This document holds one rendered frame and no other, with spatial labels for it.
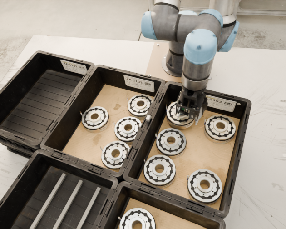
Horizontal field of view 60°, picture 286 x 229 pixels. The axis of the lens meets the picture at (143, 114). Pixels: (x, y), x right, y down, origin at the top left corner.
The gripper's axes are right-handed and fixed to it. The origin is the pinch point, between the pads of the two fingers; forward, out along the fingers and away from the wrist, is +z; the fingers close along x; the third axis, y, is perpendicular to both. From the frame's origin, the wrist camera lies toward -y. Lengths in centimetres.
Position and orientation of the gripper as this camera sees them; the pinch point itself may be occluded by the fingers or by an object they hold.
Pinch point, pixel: (189, 115)
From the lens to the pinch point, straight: 89.1
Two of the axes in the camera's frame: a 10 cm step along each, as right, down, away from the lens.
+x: 9.2, 2.8, -2.6
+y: -3.8, 7.8, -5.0
